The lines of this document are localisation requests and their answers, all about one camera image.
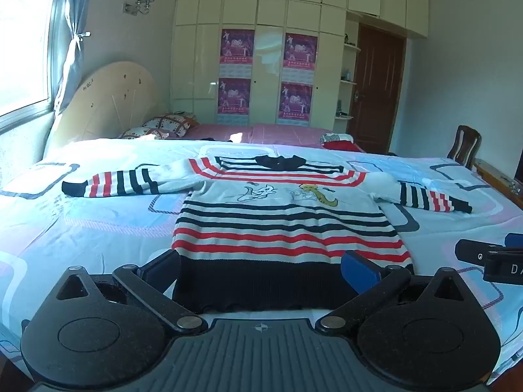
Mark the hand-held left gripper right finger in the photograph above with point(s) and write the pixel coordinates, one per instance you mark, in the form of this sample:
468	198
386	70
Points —
359	271

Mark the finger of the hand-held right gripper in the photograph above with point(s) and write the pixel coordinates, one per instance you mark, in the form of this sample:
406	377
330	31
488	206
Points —
470	251
515	240

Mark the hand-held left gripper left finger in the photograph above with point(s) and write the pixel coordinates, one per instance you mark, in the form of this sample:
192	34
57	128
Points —
161	271

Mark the striped knit sweater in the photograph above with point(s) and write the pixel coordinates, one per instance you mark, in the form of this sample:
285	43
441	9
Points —
261	220

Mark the wooden furniture edge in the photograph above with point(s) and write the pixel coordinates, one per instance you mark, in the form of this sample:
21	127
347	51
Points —
498	179

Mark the wooden chair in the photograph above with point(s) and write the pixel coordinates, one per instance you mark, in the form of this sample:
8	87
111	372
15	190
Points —
463	145

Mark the red cloth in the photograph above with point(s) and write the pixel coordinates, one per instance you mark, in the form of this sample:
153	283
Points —
339	145

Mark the striped folded cloth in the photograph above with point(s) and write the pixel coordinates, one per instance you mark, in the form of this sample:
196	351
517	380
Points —
335	137

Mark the patterned pillow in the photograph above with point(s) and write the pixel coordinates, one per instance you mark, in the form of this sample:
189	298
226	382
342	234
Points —
169	124
141	132

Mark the dark cloth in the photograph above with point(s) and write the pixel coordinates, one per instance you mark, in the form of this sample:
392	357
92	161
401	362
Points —
208	139

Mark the pink bed sheet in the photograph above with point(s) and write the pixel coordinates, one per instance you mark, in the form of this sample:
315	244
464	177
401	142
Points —
278	132

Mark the dark shelf item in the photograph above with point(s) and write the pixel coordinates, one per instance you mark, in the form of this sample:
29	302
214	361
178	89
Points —
341	110

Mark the round cream headboard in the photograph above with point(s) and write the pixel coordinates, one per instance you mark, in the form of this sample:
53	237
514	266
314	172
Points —
106	102

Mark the brown wooden door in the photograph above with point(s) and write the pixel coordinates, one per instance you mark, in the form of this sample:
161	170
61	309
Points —
378	90

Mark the blue bottle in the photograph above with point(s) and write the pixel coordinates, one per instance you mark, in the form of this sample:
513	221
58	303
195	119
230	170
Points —
347	74

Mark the corner shelves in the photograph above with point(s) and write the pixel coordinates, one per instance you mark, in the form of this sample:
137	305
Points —
347	49

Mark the grey curtain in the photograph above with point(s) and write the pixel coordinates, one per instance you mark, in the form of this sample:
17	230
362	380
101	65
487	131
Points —
73	49

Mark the window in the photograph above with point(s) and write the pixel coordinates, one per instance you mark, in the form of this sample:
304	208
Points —
24	41

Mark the cream wardrobe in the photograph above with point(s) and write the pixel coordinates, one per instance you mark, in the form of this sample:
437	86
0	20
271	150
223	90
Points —
265	16

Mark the purple wall poster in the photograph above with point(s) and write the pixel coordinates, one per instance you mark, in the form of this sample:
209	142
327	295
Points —
295	103
237	51
300	54
233	100

